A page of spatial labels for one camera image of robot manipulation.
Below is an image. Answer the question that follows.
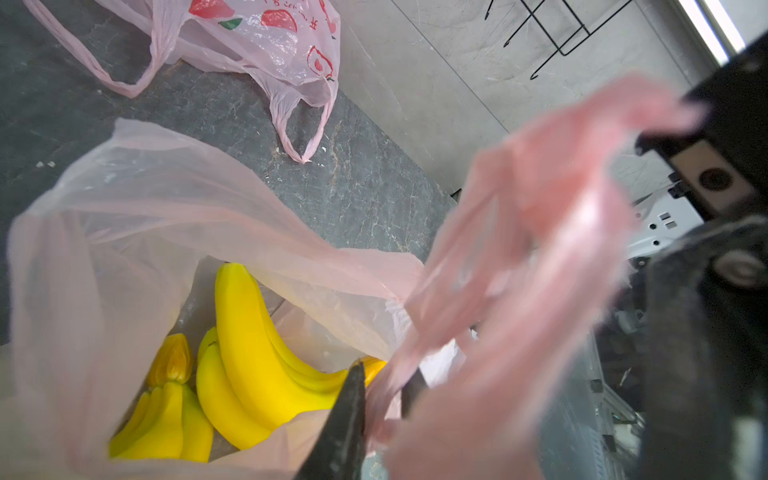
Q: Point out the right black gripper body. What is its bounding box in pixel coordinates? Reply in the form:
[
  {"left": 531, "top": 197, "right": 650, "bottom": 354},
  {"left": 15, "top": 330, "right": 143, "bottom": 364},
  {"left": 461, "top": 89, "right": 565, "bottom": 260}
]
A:
[{"left": 635, "top": 34, "right": 767, "bottom": 219}]

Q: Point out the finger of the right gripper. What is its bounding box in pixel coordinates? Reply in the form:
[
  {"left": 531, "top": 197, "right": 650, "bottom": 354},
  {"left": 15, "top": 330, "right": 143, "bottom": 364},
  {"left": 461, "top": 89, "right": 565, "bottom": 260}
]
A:
[{"left": 628, "top": 215, "right": 767, "bottom": 479}]

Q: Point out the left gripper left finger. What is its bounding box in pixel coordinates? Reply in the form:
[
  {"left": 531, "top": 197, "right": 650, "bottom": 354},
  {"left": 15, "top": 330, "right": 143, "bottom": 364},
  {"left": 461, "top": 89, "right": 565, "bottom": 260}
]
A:
[{"left": 294, "top": 361, "right": 366, "bottom": 480}]

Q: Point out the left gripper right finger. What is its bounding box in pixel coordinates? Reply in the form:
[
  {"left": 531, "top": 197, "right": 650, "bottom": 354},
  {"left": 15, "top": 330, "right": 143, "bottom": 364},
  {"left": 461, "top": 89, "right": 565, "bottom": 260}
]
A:
[{"left": 400, "top": 368, "right": 429, "bottom": 419}]

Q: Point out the yellow banana bunch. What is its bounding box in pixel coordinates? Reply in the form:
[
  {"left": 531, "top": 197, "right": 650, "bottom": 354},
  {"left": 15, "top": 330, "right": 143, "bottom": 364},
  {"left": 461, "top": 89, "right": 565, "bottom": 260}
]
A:
[
  {"left": 109, "top": 333, "right": 214, "bottom": 463},
  {"left": 195, "top": 262, "right": 388, "bottom": 451}
]

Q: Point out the pink plastic bag front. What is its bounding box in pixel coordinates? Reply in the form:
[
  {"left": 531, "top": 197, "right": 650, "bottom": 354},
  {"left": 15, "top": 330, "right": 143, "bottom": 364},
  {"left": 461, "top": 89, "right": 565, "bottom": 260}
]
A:
[{"left": 1, "top": 76, "right": 708, "bottom": 479}]

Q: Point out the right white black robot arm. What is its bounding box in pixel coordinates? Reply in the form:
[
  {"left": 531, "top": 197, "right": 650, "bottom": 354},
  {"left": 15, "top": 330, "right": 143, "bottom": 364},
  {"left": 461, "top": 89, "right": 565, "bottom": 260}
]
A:
[{"left": 591, "top": 37, "right": 767, "bottom": 479}]

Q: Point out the pink strawberry plastic bag rear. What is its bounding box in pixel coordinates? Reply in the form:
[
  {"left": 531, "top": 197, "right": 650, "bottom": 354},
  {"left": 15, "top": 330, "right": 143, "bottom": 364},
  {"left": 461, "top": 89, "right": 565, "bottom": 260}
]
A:
[{"left": 25, "top": 1, "right": 341, "bottom": 164}]

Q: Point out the black wire hook rack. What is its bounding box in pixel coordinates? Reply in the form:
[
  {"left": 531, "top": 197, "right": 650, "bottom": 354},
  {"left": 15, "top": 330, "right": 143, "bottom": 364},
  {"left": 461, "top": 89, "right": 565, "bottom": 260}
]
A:
[{"left": 481, "top": 1, "right": 638, "bottom": 81}]

